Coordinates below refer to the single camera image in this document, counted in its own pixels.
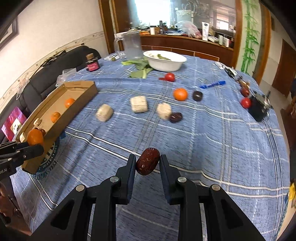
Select yellow plastic object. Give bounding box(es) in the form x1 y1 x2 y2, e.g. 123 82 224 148
288 182 296 207

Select brown cardboard tray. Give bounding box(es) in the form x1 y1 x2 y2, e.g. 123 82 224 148
17 81 98 175

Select dark jar pink label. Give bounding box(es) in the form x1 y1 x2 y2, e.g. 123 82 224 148
86 54 100 71

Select blue pen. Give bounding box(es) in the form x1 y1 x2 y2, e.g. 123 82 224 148
199 80 226 89

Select crumpled clear plastic wrap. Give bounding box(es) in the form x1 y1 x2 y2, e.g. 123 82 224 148
15 77 30 100

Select brown wooden door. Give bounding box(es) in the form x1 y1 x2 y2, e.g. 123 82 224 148
272 39 296 98

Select black leather sofa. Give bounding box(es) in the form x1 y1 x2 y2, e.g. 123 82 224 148
0 45 102 149

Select black and gold stick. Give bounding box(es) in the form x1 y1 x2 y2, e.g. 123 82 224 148
35 49 70 67

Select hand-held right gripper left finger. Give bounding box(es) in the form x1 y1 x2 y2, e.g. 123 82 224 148
31 154 137 241

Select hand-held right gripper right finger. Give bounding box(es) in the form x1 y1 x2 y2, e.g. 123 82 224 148
159 154 266 241

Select white bowl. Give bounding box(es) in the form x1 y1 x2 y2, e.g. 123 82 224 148
143 50 187 72

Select white lotion tube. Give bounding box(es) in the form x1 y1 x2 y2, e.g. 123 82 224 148
201 22 210 42

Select red brown small trinkets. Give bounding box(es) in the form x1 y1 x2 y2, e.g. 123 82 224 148
238 79 251 97

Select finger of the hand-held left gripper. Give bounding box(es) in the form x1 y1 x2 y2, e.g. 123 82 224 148
0 142 29 152
14 146 45 165

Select dark picture frame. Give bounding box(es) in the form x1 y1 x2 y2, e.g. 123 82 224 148
0 17 19 50

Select red gift bag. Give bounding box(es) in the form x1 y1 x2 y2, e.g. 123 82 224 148
1 107 28 142

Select clear plastic bag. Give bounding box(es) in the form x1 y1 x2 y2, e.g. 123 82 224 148
56 68 78 87

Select green bamboo wall painting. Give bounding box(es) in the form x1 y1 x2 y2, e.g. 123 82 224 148
240 0 262 75

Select pale steamed bun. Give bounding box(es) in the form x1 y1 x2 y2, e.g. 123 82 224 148
95 104 114 122

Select plastic bag with red contents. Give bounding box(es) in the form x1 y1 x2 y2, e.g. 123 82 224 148
174 20 201 38

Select small black box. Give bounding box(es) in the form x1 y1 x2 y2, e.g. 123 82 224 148
248 93 273 122

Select large red jujube date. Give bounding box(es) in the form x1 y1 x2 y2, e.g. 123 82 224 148
136 148 160 176

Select wooden sideboard counter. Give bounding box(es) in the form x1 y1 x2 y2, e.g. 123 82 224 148
114 32 235 67

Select green leafy vegetable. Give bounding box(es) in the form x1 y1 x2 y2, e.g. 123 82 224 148
121 59 154 79

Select clear glass mug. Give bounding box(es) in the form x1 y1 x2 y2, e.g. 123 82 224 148
113 31 142 61

